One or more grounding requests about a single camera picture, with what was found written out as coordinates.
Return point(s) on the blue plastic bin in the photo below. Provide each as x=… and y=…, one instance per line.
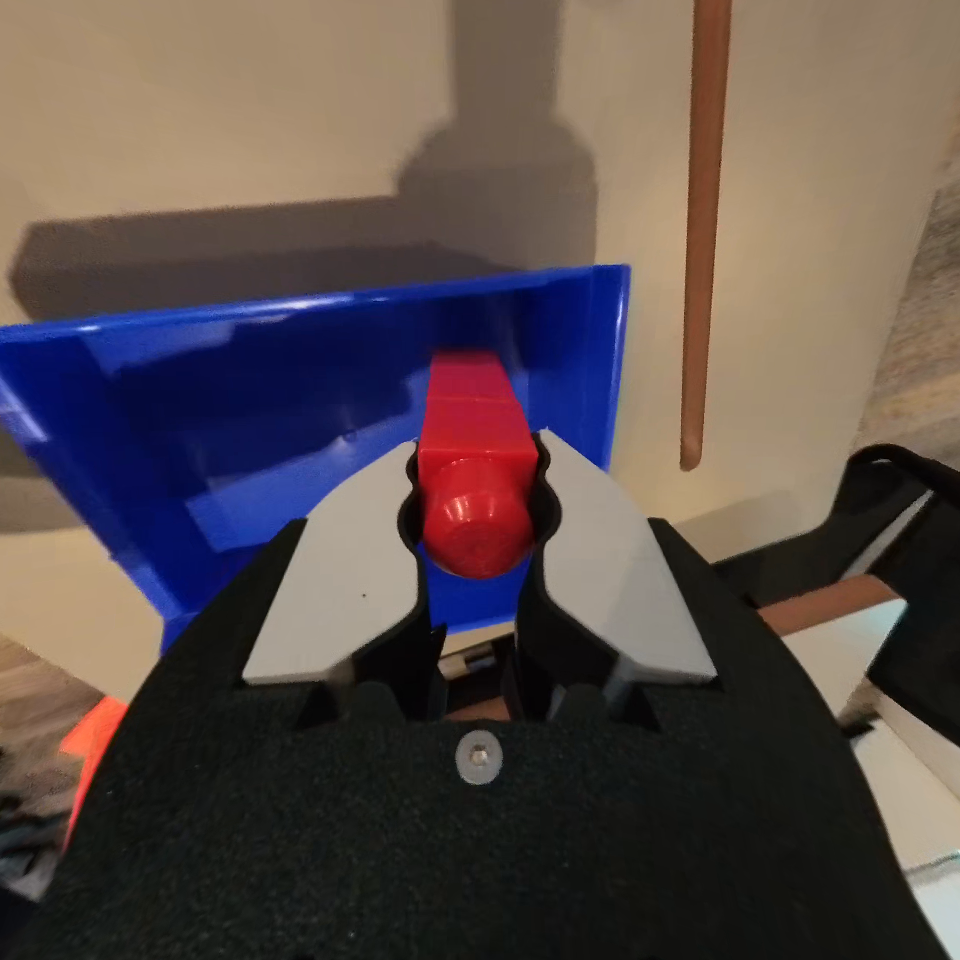
x=225, y=420

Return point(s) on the red toy block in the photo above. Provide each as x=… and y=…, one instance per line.
x=480, y=517

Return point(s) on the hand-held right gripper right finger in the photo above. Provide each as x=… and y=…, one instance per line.
x=622, y=585

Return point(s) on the orange object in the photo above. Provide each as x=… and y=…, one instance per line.
x=94, y=731

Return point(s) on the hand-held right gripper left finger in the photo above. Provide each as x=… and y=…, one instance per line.
x=337, y=585

